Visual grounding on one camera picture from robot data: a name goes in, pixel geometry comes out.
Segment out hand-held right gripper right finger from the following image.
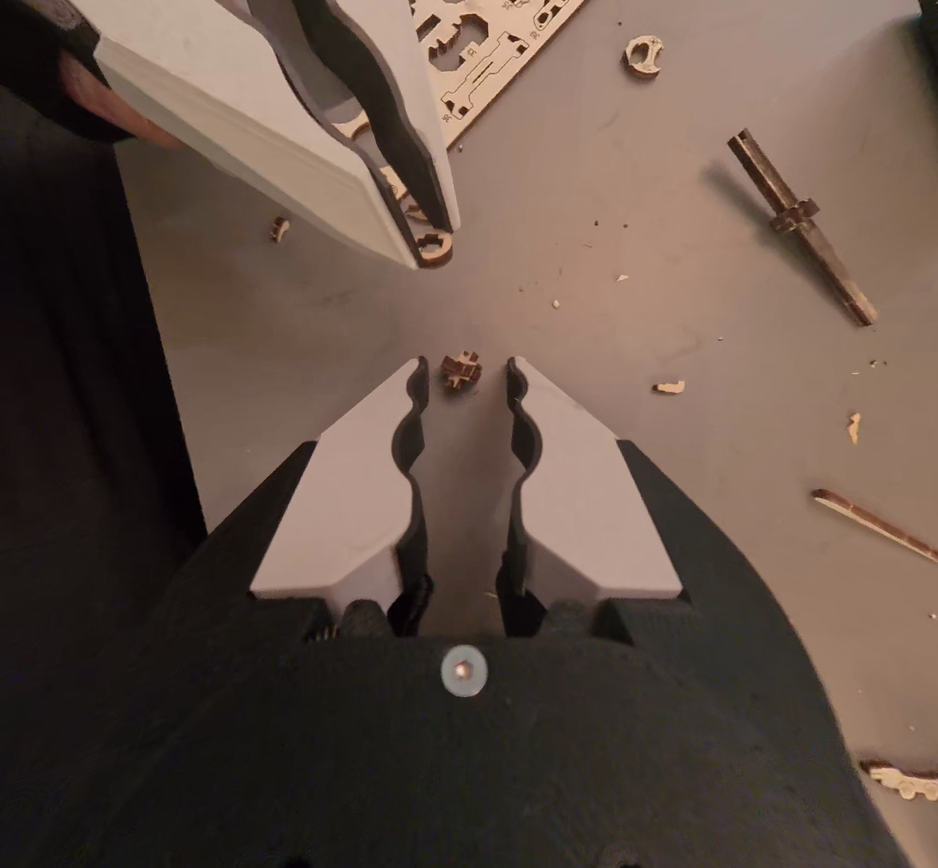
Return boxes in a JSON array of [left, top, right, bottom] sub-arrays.
[[495, 356, 686, 638]]

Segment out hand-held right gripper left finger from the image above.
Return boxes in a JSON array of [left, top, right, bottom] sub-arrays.
[[249, 356, 435, 638]]

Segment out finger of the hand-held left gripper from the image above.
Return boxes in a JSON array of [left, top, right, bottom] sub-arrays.
[[299, 0, 463, 234], [13, 0, 420, 271]]

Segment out wooden parts sheet round holes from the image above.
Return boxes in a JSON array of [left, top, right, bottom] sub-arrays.
[[326, 0, 640, 224]]

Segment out small wooden ring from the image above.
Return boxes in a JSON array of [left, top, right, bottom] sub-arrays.
[[414, 230, 455, 271]]

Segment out person's left hand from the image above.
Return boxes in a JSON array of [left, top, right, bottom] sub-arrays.
[[61, 50, 186, 152]]

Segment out wooden crescent part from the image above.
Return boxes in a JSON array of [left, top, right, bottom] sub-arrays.
[[623, 36, 666, 81]]

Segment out short wooden strip scrap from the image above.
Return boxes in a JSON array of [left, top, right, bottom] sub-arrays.
[[811, 488, 938, 564]]

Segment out person's black clothing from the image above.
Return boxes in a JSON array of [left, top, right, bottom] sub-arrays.
[[0, 84, 208, 868]]

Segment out small scalloped wooden part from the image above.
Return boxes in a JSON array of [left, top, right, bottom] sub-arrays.
[[861, 760, 938, 802]]

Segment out long wooden frame strip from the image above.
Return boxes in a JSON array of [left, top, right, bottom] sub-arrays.
[[727, 128, 878, 328]]

